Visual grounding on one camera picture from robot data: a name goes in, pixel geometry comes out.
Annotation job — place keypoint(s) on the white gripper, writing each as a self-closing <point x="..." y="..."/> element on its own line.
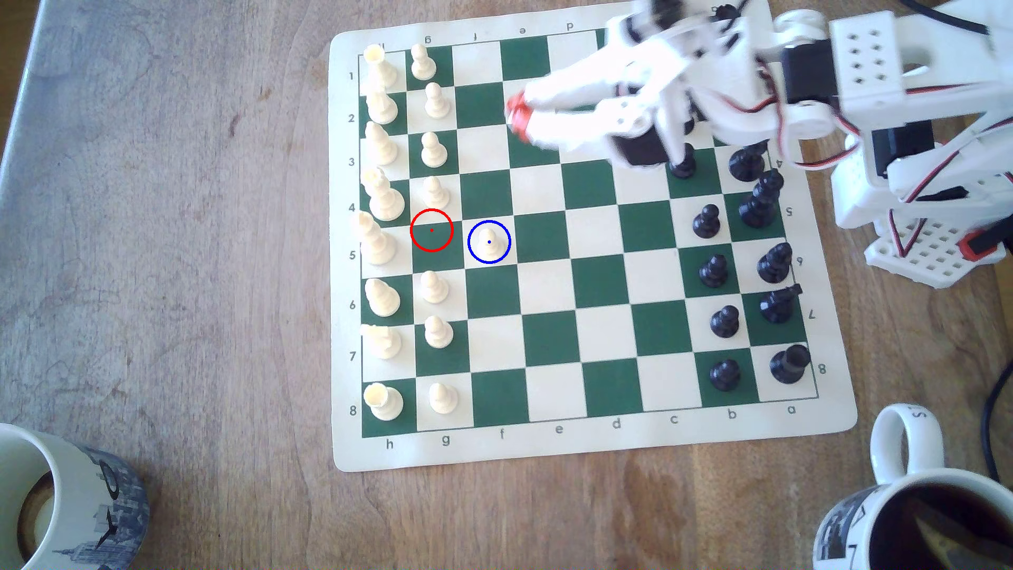
<point x="625" y="117"/>

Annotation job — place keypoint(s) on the white pawn chess piece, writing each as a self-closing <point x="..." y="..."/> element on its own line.
<point x="434" y="152"/>
<point x="438" y="334"/>
<point x="490" y="248"/>
<point x="437" y="104"/>
<point x="422" y="65"/>
<point x="435" y="195"/>
<point x="443" y="400"/>
<point x="433" y="290"/>

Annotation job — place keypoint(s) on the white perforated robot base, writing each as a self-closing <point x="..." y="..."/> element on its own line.
<point x="926" y="255"/>

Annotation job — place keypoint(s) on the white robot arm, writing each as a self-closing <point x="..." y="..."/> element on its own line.
<point x="870" y="55"/>

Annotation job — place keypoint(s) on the black pawn chess piece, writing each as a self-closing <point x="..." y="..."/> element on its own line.
<point x="714" y="273"/>
<point x="725" y="376"/>
<point x="707" y="224"/>
<point x="725" y="323"/>
<point x="683" y="166"/>

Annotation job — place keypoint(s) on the black rook chess piece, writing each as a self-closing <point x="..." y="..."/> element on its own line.
<point x="788" y="366"/>
<point x="725" y="10"/>

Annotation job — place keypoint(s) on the black queen chess piece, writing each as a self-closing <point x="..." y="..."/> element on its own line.
<point x="747" y="166"/>

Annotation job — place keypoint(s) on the black king chess piece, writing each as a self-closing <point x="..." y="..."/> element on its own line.
<point x="758" y="206"/>

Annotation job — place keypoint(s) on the white knight chess piece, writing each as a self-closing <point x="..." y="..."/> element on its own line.
<point x="383" y="342"/>
<point x="382" y="108"/>

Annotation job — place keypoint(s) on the white rook chess piece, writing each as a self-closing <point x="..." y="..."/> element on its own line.
<point x="384" y="402"/>
<point x="381" y="70"/>

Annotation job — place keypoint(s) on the white bishop chess piece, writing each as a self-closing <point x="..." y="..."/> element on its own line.
<point x="383" y="300"/>
<point x="381" y="148"/>

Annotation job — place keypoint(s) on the green and cream chess mat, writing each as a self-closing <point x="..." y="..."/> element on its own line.
<point x="554" y="317"/>

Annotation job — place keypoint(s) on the white queen chess piece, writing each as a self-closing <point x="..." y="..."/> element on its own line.
<point x="385" y="200"/>

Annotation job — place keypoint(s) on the black bishop chess piece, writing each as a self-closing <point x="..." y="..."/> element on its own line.
<point x="774" y="265"/>

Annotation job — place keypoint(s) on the white king chess piece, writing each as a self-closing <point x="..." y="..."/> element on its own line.
<point x="375" y="244"/>

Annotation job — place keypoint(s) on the black knight chess piece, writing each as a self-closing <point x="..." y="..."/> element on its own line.
<point x="778" y="306"/>

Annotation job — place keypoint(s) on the red and black clamp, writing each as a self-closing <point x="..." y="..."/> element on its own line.
<point x="980" y="244"/>

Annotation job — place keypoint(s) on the white mug with dark tea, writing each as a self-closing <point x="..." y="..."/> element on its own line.
<point x="902" y="451"/>

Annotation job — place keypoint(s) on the mug with skyline print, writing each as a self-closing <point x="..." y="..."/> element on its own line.
<point x="79" y="499"/>

